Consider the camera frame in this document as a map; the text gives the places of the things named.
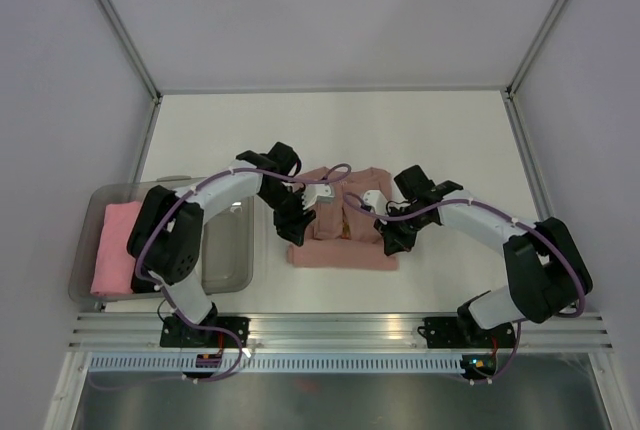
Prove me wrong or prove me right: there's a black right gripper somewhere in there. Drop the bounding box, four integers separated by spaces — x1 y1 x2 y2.
374 204 430 254

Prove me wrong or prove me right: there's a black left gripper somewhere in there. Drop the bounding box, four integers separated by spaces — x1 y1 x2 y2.
259 184 316 248

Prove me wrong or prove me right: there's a dusty pink t-shirt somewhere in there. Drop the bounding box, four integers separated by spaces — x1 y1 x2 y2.
286 167 398 271

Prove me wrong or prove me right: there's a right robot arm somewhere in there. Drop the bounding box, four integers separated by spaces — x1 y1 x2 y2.
363 165 593 345

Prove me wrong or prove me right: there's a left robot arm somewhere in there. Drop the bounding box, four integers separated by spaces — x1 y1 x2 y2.
127 142 315 346

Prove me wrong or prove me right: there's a grey plastic bin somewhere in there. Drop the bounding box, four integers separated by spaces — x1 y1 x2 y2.
68 177 254 308

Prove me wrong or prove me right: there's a pink rolled t-shirt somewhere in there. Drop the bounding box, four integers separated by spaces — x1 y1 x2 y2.
90 201 142 296

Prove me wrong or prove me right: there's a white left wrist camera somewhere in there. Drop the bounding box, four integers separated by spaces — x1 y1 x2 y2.
302 184 335 209

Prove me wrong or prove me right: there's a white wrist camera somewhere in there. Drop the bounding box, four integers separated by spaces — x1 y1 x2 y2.
302 184 335 209
362 190 389 215

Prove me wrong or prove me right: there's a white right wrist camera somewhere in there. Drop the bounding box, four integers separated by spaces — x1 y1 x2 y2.
362 190 389 215

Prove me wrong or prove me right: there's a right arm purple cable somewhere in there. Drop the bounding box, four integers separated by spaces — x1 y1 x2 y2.
344 193 589 386

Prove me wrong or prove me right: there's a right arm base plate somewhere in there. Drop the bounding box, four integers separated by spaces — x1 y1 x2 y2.
416 316 516 350

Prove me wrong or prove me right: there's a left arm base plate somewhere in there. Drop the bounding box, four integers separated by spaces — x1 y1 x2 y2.
159 316 250 349

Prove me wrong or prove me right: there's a white slotted cable duct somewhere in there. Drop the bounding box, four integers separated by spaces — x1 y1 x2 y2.
89 353 493 374

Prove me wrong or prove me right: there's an aluminium front rail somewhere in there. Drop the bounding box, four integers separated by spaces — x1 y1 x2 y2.
67 313 613 353

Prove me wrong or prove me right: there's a left aluminium frame post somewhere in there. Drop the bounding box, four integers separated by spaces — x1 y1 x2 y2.
69 0 162 104

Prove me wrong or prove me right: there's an aluminium frame post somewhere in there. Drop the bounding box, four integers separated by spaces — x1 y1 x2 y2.
69 0 162 104
503 0 571 100

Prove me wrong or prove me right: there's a right aluminium frame post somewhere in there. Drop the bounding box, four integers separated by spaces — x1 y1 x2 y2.
503 0 571 100

